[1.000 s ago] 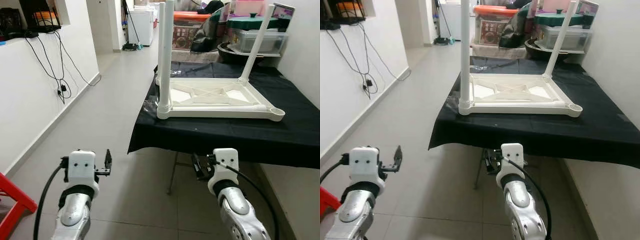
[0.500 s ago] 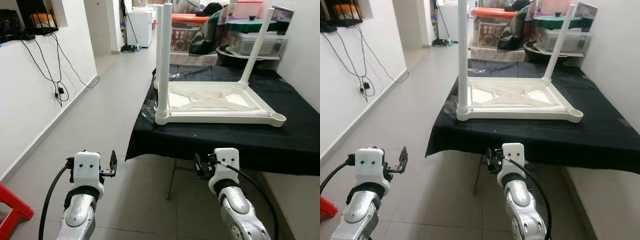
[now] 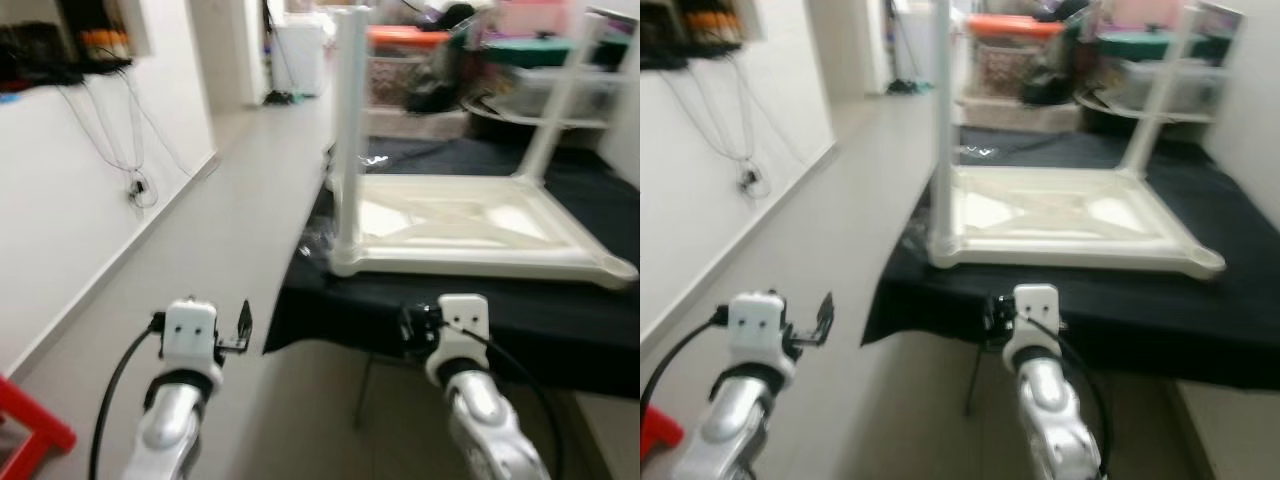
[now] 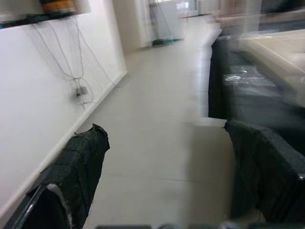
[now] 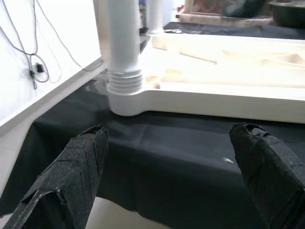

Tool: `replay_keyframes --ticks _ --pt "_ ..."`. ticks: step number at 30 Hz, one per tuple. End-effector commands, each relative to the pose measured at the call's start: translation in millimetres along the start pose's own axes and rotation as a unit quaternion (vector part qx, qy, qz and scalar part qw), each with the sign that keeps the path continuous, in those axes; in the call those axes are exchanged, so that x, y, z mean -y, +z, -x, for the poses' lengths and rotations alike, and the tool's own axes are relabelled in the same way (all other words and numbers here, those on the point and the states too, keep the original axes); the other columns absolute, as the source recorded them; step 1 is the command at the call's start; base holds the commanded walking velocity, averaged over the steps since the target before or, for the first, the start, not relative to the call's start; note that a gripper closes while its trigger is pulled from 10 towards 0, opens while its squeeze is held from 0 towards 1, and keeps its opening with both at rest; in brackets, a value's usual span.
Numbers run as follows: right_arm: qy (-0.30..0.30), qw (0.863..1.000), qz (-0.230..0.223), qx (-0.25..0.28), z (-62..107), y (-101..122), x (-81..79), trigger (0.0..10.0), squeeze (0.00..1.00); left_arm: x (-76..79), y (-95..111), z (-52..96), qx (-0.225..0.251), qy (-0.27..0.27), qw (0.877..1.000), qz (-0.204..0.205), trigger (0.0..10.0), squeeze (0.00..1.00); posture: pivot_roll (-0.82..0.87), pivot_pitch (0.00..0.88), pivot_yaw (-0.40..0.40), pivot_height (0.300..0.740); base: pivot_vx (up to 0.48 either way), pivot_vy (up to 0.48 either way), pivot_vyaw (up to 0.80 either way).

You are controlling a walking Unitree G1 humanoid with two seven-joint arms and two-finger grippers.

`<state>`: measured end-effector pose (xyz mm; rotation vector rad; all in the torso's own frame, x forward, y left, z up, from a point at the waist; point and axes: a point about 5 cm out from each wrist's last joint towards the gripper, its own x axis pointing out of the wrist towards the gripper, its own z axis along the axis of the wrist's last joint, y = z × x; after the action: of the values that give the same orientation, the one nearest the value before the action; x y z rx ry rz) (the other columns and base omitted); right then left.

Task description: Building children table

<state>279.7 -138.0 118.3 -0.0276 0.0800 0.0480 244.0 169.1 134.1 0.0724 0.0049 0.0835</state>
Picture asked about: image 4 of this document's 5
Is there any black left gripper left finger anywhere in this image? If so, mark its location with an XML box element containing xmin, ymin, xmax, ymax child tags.
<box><xmin>4</xmin><ymin>123</ymin><xmax>111</xmax><ymax>229</ymax></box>

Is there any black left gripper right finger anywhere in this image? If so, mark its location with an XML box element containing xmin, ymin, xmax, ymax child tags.
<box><xmin>224</xmin><ymin>118</ymin><xmax>305</xmax><ymax>225</ymax></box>

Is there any black table cloth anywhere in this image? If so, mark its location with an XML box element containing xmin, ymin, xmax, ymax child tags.
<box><xmin>207</xmin><ymin>27</ymin><xmax>305</xmax><ymax>141</ymax></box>

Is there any crossed clear tape patch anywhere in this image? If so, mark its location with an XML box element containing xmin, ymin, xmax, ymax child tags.
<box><xmin>223</xmin><ymin>69</ymin><xmax>282</xmax><ymax>83</ymax></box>

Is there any white plastic table top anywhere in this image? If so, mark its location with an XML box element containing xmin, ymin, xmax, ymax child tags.
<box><xmin>238</xmin><ymin>30</ymin><xmax>305</xmax><ymax>84</ymax></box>

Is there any orange round container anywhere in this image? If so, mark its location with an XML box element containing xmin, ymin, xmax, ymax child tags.
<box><xmin>41</xmin><ymin>0</ymin><xmax>77</xmax><ymax>12</ymax></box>

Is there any white appliance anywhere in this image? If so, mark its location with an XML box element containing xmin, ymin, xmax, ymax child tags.
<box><xmin>157</xmin><ymin>0</ymin><xmax>189</xmax><ymax>41</ymax></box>

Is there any black long wall cable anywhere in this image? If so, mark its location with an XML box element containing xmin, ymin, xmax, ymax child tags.
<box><xmin>73</xmin><ymin>16</ymin><xmax>131</xmax><ymax>88</ymax></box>

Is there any black looped wall cable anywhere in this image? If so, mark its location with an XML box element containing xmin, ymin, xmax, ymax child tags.
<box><xmin>30</xmin><ymin>20</ymin><xmax>95</xmax><ymax>110</ymax></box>

